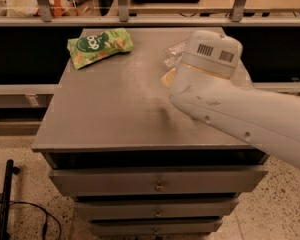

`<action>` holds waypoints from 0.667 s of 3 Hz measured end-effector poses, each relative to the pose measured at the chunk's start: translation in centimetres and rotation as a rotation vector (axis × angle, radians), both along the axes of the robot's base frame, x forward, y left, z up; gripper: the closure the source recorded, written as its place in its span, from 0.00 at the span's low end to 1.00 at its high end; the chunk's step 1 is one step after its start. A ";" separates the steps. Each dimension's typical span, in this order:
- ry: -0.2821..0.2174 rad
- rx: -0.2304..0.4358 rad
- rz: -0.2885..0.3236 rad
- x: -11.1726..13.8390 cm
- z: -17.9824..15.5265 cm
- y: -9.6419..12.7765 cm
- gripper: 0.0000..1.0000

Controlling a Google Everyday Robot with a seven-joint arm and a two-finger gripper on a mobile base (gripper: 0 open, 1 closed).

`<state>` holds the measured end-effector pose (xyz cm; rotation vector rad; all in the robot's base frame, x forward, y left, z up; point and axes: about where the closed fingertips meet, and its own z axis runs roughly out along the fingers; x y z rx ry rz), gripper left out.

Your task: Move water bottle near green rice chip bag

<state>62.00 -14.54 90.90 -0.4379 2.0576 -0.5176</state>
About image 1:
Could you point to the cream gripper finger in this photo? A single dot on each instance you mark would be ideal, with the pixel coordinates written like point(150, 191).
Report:
point(168, 78)

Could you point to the clear plastic water bottle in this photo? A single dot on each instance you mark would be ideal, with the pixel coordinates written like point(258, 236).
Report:
point(173, 53)

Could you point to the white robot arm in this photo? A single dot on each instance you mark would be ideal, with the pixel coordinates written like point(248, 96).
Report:
point(202, 89)

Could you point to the green rice chip bag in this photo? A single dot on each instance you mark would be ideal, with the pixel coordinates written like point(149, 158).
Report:
point(90, 49)

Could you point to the grey drawer cabinet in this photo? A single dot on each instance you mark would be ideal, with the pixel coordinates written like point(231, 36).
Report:
point(116, 114)

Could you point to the top grey drawer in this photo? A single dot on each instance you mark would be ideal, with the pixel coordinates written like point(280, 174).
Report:
point(157, 180)

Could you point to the grey drawer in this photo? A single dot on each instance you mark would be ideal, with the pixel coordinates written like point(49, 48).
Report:
point(155, 227)
point(152, 209)
point(157, 180)

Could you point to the middle grey drawer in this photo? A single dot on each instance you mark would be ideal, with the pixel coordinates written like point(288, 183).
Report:
point(152, 209)

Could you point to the bottom grey drawer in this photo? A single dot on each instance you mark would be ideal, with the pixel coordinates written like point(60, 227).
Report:
point(155, 227)

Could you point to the black stand pole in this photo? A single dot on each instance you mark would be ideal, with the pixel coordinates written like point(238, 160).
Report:
point(10, 170)

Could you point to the metal railing frame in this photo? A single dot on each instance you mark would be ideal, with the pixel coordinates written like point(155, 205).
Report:
point(87, 13)

